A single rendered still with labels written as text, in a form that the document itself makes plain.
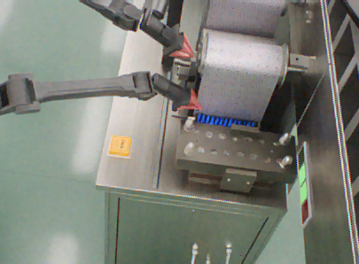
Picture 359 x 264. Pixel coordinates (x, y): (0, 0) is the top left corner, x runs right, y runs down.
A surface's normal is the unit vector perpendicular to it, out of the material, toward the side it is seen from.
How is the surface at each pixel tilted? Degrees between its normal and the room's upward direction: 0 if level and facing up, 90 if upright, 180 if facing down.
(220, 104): 90
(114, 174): 0
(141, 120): 0
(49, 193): 0
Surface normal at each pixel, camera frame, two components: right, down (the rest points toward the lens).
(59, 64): 0.12, -0.58
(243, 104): -0.08, 0.80
